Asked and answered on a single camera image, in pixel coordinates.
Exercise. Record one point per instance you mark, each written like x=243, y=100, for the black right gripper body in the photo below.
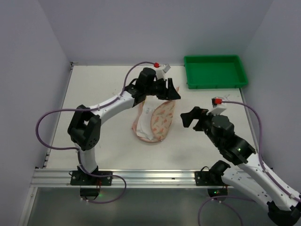
x=198, y=120

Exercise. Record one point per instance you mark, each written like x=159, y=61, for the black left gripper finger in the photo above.
x=171, y=92
x=164, y=95

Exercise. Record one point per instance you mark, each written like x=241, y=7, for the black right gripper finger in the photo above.
x=202, y=124
x=188, y=117

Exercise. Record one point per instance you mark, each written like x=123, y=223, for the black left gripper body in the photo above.
x=167, y=88

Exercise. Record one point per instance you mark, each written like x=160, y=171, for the floral mesh laundry bag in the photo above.
x=161, y=120

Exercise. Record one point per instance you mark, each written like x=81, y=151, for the white bra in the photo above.
x=143, y=125

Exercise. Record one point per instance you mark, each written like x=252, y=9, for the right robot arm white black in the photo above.
x=242, y=169

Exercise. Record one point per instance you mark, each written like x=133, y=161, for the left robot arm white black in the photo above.
x=85, y=126

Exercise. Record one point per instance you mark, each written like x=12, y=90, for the green plastic tray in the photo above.
x=215, y=72

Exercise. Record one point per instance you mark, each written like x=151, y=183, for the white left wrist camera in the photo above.
x=161, y=70

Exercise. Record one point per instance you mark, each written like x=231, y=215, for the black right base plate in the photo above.
x=211, y=177

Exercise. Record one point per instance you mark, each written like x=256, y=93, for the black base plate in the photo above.
x=80, y=178
x=211, y=177

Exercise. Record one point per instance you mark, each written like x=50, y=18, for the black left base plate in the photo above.
x=80, y=178

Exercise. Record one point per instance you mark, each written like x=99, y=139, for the aluminium mounting rail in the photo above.
x=153, y=178

